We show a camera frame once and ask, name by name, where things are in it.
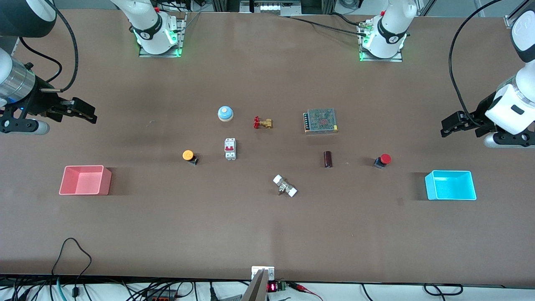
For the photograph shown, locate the cyan plastic box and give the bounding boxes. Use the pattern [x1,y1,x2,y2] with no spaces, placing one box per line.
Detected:
[425,170,477,201]

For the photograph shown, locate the pink plastic box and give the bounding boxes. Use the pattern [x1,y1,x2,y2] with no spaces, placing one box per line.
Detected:
[59,165,112,196]

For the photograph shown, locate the metal mesh power supply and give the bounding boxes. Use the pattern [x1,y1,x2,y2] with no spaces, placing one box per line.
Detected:
[303,108,339,135]

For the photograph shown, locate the metal fitting white ends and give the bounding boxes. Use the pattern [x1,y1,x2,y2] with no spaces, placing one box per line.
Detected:
[273,174,298,198]

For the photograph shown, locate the metal rack device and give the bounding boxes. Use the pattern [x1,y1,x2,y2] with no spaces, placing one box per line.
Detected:
[239,0,302,16]

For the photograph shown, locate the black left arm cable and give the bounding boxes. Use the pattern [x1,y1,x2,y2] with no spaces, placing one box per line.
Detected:
[448,0,502,122]

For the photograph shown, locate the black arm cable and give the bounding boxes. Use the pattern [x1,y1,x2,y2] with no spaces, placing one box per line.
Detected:
[19,0,79,92]
[448,0,502,122]

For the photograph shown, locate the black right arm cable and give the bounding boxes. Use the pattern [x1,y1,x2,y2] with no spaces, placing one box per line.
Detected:
[19,0,79,92]

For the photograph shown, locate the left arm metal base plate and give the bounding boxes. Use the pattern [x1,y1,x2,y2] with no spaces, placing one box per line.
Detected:
[359,21,403,62]

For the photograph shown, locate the aluminium frame profile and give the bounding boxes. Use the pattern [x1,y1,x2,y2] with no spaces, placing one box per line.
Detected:
[504,0,535,29]

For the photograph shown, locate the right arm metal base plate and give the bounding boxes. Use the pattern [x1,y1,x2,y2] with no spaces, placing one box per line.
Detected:
[139,13,187,58]

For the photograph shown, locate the black looped cable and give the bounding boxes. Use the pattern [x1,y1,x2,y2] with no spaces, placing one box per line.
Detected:
[51,237,92,301]

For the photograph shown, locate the black coiled floor cable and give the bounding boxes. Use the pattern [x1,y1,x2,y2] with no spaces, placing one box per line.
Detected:
[423,283,464,296]

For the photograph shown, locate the black tabletop cable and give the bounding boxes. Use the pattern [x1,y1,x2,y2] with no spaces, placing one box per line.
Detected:
[288,13,368,35]

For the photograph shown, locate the red clip wire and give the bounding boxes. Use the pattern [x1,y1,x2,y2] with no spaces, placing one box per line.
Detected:
[288,282,324,301]

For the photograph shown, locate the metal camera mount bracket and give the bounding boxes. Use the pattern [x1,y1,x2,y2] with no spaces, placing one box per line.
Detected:
[251,266,275,301]

